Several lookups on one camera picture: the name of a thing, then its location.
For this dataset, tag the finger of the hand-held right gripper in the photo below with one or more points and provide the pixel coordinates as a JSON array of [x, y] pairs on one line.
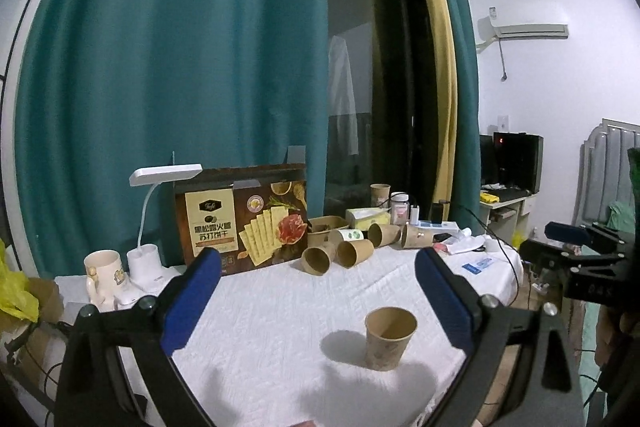
[[540, 252], [567, 234]]

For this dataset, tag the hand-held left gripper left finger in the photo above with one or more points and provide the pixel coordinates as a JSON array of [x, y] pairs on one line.
[[192, 302]]

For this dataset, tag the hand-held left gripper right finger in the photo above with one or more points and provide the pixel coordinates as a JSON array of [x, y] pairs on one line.
[[445, 302]]

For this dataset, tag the brown paper cup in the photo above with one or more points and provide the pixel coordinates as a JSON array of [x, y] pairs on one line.
[[387, 339], [316, 259], [384, 235], [417, 237], [354, 253], [380, 197]]

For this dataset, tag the white green label paper cup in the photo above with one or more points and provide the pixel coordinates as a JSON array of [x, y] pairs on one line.
[[350, 235]]

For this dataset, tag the blue white card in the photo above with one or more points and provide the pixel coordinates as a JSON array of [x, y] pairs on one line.
[[477, 266]]

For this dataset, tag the green cloth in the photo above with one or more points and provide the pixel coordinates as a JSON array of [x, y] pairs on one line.
[[621, 214]]

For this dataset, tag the white computer desk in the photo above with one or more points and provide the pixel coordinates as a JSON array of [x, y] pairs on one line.
[[505, 204]]

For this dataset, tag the white desk lamp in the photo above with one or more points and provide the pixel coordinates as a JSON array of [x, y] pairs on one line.
[[147, 257]]

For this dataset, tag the grey padded headboard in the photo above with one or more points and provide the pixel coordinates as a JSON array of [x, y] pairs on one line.
[[602, 177]]

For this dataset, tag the blue white flat box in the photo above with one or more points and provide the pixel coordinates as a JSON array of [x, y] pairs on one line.
[[437, 226]]

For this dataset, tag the black computer monitor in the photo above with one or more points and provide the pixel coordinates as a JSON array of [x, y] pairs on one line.
[[517, 162]]

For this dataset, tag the white ceramic mug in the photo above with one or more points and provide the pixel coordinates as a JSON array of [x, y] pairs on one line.
[[102, 277]]

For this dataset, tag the small white bottle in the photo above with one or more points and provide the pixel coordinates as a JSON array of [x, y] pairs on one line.
[[415, 213]]

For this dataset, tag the brown cracker box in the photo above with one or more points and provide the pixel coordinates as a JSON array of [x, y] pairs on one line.
[[240, 217]]

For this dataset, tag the white tablecloth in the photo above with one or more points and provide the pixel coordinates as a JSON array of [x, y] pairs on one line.
[[290, 307]]

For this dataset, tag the white plastic jar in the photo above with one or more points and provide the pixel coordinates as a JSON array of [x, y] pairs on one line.
[[399, 208]]

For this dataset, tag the yellow green tissue box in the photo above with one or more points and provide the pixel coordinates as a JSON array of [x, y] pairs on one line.
[[367, 218]]

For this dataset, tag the brown paper bowl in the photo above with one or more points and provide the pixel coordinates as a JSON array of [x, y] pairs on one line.
[[325, 229]]

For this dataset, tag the yellow plastic bag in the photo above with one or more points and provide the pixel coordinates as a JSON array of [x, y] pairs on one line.
[[15, 287]]

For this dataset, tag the narrow teal curtain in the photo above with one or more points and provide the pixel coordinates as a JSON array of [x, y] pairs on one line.
[[465, 82]]

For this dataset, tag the white air conditioner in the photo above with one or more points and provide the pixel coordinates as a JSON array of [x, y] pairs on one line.
[[525, 26]]

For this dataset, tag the yellow curtain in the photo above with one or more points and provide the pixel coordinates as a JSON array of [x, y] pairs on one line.
[[440, 57]]

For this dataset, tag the wide teal curtain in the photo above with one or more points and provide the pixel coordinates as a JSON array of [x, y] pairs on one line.
[[175, 57]]

